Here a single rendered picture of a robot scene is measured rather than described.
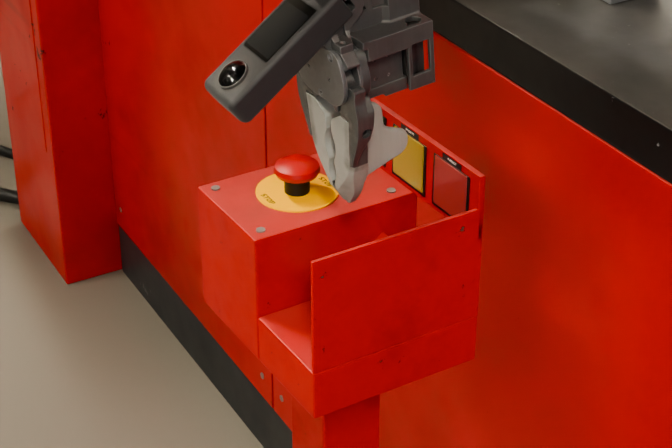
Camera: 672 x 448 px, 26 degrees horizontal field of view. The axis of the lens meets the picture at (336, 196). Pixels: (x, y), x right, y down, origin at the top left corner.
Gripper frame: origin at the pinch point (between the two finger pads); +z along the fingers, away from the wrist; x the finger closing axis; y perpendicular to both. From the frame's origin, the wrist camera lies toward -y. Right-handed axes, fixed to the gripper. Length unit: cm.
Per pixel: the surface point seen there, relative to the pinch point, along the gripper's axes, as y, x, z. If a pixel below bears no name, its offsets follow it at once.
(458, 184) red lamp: 9.7, -2.3, 2.2
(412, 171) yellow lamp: 9.5, 4.4, 4.1
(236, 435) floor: 17, 70, 85
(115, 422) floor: 2, 82, 84
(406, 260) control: 2.8, -4.8, 5.3
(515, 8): 28.5, 14.9, -1.5
